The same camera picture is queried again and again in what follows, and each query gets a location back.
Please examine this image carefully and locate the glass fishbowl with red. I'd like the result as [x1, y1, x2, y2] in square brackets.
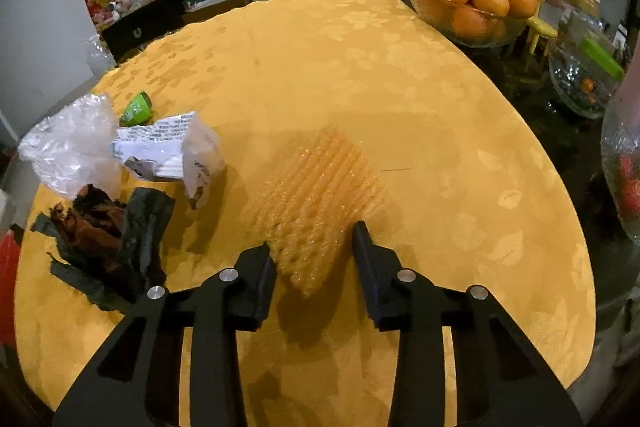
[601, 76, 639, 244]

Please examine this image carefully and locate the yellow tablecloth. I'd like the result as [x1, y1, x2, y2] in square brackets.
[15, 0, 596, 426]

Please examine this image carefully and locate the white printed wrapper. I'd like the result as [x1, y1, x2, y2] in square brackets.
[112, 112, 226, 208]

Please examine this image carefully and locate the clear plastic bag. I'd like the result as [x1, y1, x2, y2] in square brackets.
[17, 93, 120, 199]

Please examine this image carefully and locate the clear water jug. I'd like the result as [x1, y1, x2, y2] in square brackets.
[84, 35, 116, 79]

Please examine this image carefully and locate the green wrapper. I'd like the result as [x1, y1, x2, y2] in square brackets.
[119, 91, 153, 127]

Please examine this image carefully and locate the black plastic bag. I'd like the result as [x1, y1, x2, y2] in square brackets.
[32, 187, 175, 313]

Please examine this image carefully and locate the red plastic basket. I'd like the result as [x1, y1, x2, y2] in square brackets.
[0, 225, 24, 348]

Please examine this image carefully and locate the brown paper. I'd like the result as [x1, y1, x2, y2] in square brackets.
[49, 184, 126, 274]

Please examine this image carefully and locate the round glass jar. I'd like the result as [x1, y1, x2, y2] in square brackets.
[548, 10, 625, 119]

